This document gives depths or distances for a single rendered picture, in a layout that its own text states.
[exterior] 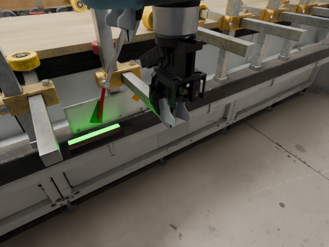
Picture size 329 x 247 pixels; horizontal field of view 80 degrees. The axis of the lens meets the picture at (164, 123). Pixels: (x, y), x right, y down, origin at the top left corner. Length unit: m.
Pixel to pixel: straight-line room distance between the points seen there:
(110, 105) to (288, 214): 1.17
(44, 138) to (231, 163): 1.30
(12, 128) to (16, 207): 0.47
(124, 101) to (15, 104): 0.29
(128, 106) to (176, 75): 0.36
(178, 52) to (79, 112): 0.40
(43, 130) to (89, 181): 0.81
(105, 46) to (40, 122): 0.26
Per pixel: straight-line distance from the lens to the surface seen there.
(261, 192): 1.45
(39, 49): 0.80
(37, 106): 0.55
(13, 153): 0.71
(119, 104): 0.67
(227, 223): 1.28
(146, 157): 1.28
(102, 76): 0.62
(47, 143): 0.42
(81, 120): 0.66
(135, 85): 0.55
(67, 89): 0.85
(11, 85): 0.60
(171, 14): 0.33
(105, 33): 0.59
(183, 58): 0.33
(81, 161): 0.81
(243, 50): 0.57
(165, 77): 0.36
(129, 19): 0.48
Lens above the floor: 1.11
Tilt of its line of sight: 38 degrees down
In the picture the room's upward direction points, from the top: straight up
